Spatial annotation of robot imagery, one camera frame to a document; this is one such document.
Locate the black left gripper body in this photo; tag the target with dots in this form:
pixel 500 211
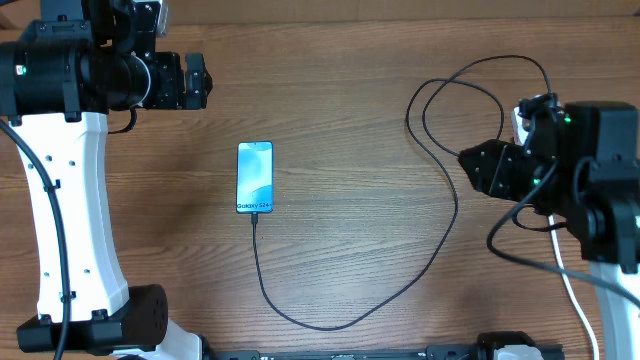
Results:
pixel 165 88

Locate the blue Galaxy smartphone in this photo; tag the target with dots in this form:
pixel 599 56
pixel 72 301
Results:
pixel 255 177

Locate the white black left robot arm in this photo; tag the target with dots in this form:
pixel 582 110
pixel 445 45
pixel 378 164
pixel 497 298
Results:
pixel 72 67

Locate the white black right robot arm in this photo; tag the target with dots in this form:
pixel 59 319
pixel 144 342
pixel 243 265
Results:
pixel 578 161

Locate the white power strip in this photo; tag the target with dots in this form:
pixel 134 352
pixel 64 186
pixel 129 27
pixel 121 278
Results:
pixel 520 134

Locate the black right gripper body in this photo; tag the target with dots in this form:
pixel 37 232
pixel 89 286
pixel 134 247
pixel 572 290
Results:
pixel 514 177

